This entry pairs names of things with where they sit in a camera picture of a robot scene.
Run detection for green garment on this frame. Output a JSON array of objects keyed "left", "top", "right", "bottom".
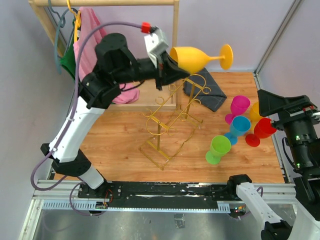
[{"left": 59, "top": 19, "right": 76, "bottom": 80}]

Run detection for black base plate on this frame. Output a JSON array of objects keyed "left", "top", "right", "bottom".
[{"left": 77, "top": 181, "right": 239, "bottom": 210}]

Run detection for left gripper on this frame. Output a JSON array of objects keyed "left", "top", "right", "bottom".
[{"left": 113, "top": 50, "right": 191, "bottom": 91}]

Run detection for aluminium frame rail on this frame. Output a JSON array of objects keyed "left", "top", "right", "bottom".
[{"left": 17, "top": 178, "right": 311, "bottom": 240}]

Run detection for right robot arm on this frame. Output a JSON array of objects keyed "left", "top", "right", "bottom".
[{"left": 226, "top": 89, "right": 320, "bottom": 240}]

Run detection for red wine glass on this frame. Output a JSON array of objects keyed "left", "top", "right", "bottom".
[{"left": 245, "top": 117, "right": 277, "bottom": 147}]

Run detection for blue wine glass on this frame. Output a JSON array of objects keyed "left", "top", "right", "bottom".
[{"left": 224, "top": 115, "right": 251, "bottom": 146}]

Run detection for pink garment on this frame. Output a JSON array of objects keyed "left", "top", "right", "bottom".
[{"left": 73, "top": 7, "right": 140, "bottom": 104}]

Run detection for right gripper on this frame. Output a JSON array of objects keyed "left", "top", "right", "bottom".
[{"left": 257, "top": 86, "right": 320, "bottom": 168}]

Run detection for grey folded cloth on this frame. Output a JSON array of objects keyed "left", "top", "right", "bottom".
[{"left": 189, "top": 68, "right": 227, "bottom": 112}]

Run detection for pink wine glass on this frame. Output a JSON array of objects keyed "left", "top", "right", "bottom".
[{"left": 224, "top": 95, "right": 251, "bottom": 125}]

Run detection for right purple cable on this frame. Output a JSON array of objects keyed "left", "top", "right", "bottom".
[{"left": 237, "top": 186, "right": 265, "bottom": 221}]

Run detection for green wine glass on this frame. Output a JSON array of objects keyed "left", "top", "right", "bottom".
[{"left": 205, "top": 135, "right": 232, "bottom": 165}]

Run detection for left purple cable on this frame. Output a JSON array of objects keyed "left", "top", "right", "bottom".
[{"left": 30, "top": 21, "right": 152, "bottom": 217}]

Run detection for wooden clothes rack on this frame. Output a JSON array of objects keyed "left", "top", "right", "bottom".
[{"left": 29, "top": 0, "right": 180, "bottom": 112}]

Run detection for gold wire glass rack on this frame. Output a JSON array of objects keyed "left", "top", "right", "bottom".
[{"left": 139, "top": 73, "right": 211, "bottom": 171}]

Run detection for orange wine glass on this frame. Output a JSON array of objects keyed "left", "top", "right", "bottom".
[
  {"left": 249, "top": 101, "right": 263, "bottom": 123},
  {"left": 169, "top": 44, "right": 234, "bottom": 75}
]

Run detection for yellow hanger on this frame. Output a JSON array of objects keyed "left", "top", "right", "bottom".
[{"left": 66, "top": 0, "right": 81, "bottom": 43}]

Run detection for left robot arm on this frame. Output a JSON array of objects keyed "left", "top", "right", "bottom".
[{"left": 40, "top": 33, "right": 191, "bottom": 198}]

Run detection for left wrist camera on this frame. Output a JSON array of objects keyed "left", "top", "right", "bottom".
[{"left": 144, "top": 26, "right": 169, "bottom": 69}]

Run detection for blue-grey hanger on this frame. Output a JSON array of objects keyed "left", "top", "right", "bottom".
[{"left": 47, "top": 0, "right": 71, "bottom": 75}]

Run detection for purple cable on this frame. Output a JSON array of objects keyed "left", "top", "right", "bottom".
[
  {"left": 30, "top": 21, "right": 152, "bottom": 217},
  {"left": 237, "top": 186, "right": 265, "bottom": 221}
]

